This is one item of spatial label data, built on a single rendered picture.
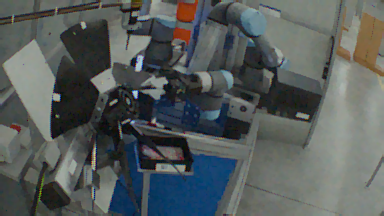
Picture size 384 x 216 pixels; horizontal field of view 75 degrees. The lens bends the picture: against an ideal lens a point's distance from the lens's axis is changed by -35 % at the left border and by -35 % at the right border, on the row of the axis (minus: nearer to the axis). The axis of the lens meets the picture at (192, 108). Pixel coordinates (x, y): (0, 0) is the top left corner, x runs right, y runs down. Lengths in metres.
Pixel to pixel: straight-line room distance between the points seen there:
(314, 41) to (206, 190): 1.78
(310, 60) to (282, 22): 0.45
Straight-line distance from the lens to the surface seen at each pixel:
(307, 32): 3.05
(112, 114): 1.08
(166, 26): 1.85
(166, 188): 1.90
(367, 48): 9.06
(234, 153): 1.71
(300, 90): 1.53
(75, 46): 1.16
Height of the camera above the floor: 1.77
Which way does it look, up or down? 29 degrees down
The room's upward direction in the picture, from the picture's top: 12 degrees clockwise
